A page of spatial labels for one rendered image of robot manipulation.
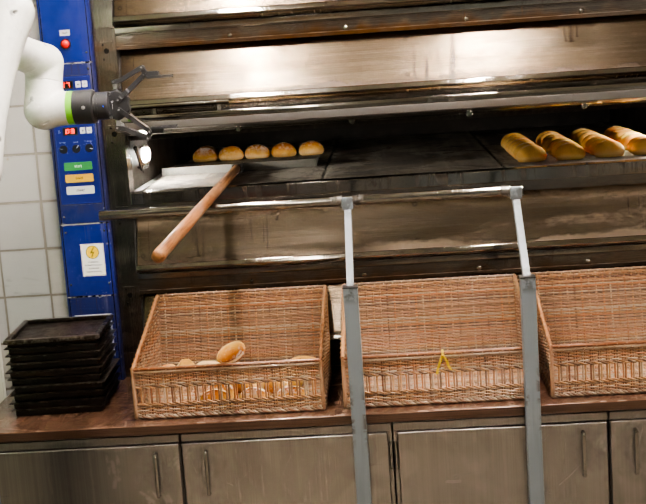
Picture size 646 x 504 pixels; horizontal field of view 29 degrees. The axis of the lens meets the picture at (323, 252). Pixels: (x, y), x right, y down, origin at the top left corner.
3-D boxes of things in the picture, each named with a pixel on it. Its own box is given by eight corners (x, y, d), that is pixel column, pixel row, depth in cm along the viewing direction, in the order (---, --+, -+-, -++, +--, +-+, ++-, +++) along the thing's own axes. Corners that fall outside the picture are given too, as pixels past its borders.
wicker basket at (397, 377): (345, 366, 403) (339, 282, 399) (521, 356, 401) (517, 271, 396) (341, 410, 356) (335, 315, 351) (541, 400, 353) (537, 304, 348)
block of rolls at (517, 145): (499, 147, 466) (498, 132, 465) (629, 139, 464) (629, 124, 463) (517, 163, 406) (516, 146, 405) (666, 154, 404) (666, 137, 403)
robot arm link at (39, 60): (-41, 57, 314) (-3, 50, 311) (-42, 13, 316) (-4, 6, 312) (36, 91, 348) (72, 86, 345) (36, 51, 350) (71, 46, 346)
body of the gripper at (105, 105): (97, 89, 343) (131, 87, 342) (100, 120, 344) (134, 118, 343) (91, 91, 335) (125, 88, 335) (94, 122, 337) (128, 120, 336)
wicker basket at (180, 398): (161, 376, 407) (154, 293, 402) (334, 367, 404) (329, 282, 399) (131, 421, 359) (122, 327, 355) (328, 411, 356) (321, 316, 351)
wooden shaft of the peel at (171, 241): (165, 263, 267) (163, 249, 267) (151, 264, 267) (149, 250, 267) (240, 173, 436) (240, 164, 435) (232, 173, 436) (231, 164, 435)
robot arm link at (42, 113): (30, 135, 345) (18, 125, 334) (29, 91, 347) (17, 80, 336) (80, 132, 344) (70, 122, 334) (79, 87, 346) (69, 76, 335)
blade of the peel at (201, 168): (316, 166, 443) (315, 158, 443) (162, 176, 446) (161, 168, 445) (319, 156, 479) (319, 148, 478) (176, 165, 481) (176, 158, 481)
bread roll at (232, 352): (238, 335, 393) (243, 346, 389) (247, 347, 398) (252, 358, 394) (211, 351, 393) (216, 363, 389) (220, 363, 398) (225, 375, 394)
